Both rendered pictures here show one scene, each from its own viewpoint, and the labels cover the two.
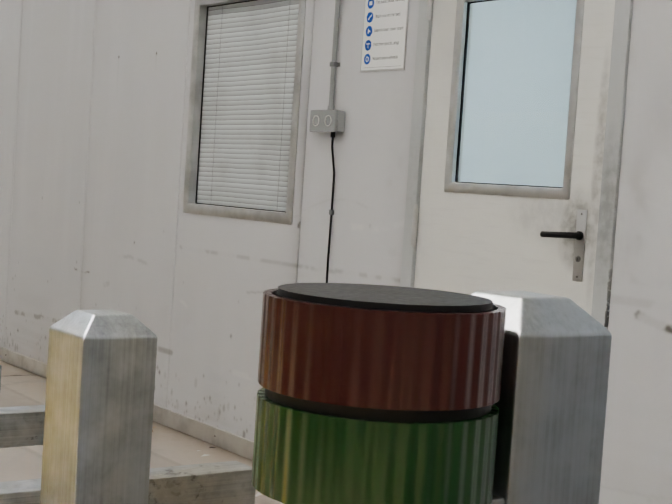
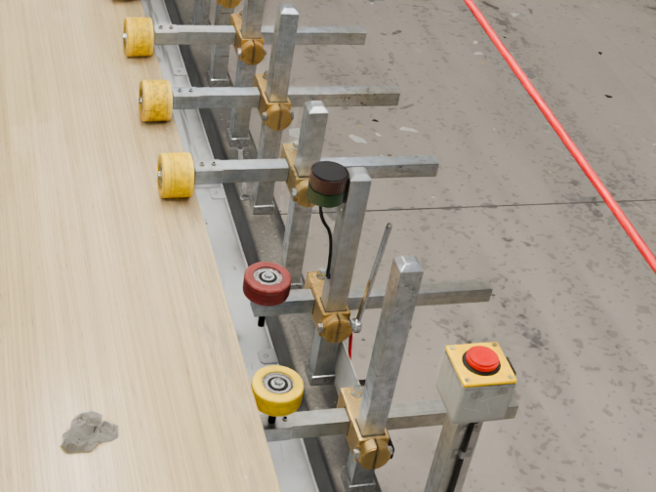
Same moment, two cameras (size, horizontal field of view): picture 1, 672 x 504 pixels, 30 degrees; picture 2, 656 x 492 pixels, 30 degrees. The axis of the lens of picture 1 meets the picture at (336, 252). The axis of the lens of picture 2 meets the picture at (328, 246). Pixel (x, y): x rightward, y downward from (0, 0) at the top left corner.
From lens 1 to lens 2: 165 cm
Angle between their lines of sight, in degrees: 37
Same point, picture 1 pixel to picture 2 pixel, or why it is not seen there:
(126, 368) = (319, 119)
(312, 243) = not seen: outside the picture
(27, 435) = (333, 41)
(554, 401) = (357, 190)
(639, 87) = not seen: outside the picture
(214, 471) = (384, 92)
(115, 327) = (317, 110)
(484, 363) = (338, 188)
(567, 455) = (359, 197)
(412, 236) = not seen: outside the picture
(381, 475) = (319, 200)
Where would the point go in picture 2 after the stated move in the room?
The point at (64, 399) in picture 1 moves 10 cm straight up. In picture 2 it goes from (305, 122) to (312, 72)
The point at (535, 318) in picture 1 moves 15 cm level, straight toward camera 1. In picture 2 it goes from (355, 178) to (305, 222)
